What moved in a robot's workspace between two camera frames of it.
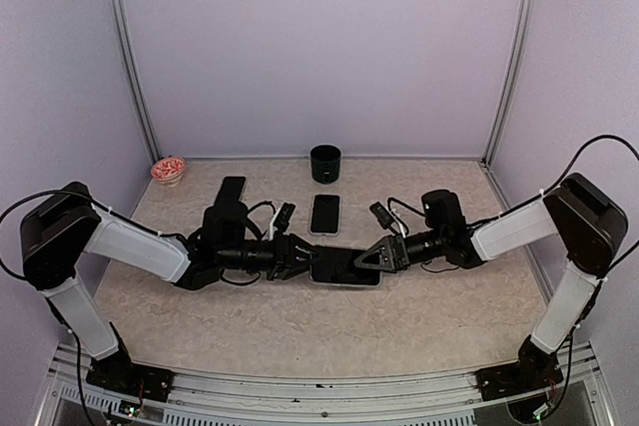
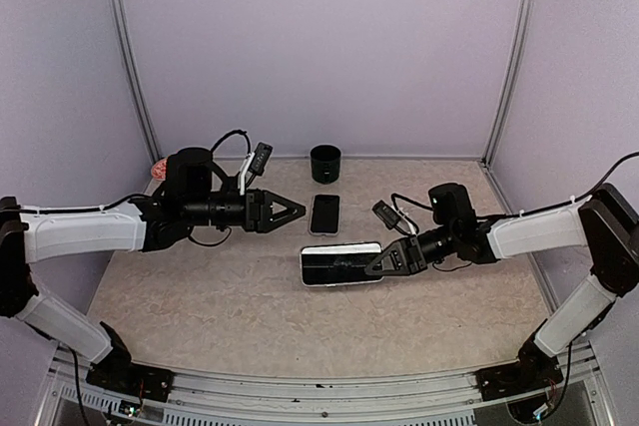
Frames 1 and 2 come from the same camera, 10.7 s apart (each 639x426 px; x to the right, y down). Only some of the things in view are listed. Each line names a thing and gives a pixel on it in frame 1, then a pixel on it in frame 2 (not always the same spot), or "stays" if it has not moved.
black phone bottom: [335, 265] stays
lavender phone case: [325, 215] stays
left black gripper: [286, 262] to [258, 211]
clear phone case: [335, 266] stays
